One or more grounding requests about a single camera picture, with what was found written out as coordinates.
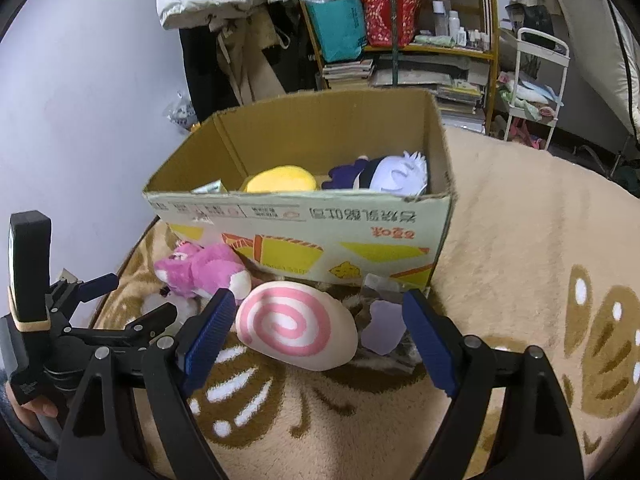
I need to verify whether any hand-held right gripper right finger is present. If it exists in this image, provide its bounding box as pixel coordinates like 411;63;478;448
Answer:
402;289;586;480

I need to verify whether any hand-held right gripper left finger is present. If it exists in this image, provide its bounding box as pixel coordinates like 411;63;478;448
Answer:
57;287;238;480

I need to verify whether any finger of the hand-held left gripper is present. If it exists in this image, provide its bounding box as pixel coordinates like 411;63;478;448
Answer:
124;302;179;346
70;273;121;307

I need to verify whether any pink plush bear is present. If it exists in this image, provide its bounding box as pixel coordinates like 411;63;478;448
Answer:
154;241;253;301

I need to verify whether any pink swirl plush cushion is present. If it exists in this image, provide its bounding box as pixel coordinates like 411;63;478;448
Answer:
235;280;359;372

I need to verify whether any cardboard box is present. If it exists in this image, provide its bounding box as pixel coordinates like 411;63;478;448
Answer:
141;89;458;292

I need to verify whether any yellow plush toy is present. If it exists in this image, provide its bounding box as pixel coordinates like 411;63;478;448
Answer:
242;165;320;194

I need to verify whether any white-haired purple plush doll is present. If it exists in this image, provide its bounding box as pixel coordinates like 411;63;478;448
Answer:
321;151;430;196

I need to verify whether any person's left hand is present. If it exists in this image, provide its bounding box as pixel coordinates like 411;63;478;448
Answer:
11;396;60;438

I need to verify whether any white fluffy plush toy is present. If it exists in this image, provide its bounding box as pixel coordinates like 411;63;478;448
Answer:
141;285;201;323

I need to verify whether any clear packet with lavender card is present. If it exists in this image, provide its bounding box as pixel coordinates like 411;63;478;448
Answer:
350;274;425;375

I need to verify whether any beige patterned blanket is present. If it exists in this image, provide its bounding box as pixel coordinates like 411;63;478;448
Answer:
92;125;640;480

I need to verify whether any black hanging coat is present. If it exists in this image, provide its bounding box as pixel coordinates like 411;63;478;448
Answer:
177;25;241;124

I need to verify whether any pile of papers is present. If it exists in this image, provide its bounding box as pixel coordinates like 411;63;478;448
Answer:
372;55;489;131

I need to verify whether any black hanging bag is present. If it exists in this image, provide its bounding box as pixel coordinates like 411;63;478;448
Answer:
260;0;326;94

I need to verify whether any stack of books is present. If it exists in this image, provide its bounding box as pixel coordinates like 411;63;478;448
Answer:
322;59;376;92

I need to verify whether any wooden shelf unit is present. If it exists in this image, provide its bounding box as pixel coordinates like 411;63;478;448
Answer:
285;0;501;136

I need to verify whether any green pole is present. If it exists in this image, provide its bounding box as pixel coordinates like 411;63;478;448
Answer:
385;0;404;89

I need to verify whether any row of toiletry bottles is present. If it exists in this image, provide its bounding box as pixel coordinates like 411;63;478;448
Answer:
432;0;494;51

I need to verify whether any white trolley cart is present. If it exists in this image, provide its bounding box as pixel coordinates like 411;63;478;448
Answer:
492;27;571;152

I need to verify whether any teal bag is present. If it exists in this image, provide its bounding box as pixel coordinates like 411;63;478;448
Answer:
295;0;369;64

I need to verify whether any red patterned bag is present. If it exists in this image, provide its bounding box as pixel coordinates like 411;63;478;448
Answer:
357;0;426;47

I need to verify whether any white folded mattress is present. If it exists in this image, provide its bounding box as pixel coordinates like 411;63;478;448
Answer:
542;0;640;147

